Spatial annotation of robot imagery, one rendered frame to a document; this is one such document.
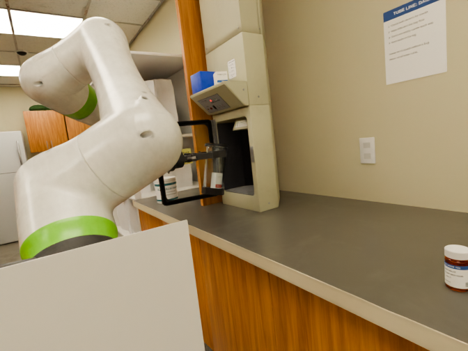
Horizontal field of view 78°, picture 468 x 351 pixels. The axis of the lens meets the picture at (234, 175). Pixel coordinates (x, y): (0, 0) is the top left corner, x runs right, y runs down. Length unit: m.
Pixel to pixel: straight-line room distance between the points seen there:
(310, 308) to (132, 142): 0.60
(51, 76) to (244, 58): 0.75
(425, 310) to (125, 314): 0.50
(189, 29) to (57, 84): 0.94
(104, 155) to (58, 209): 0.10
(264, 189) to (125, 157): 0.92
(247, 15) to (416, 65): 0.69
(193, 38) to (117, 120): 1.21
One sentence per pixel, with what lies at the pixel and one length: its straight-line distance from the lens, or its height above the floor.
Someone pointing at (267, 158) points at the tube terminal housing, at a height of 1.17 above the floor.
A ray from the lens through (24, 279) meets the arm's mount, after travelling 0.36.
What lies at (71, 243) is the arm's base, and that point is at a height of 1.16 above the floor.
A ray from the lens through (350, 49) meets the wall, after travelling 1.48.
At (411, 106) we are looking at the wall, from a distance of 1.32.
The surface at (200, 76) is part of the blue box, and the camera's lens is 1.40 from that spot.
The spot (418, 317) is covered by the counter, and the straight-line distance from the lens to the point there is 0.63.
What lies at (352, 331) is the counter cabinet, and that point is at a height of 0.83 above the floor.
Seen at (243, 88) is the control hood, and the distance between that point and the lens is 1.26.
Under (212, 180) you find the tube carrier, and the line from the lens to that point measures 1.27.
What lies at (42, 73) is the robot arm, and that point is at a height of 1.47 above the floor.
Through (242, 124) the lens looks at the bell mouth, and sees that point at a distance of 1.36.
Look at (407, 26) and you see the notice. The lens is 1.36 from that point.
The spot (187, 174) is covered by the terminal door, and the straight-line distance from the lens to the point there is 1.46.
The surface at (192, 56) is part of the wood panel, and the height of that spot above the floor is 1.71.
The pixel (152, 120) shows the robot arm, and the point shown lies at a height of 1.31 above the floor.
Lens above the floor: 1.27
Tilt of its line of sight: 7 degrees down
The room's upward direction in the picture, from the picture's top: 6 degrees counter-clockwise
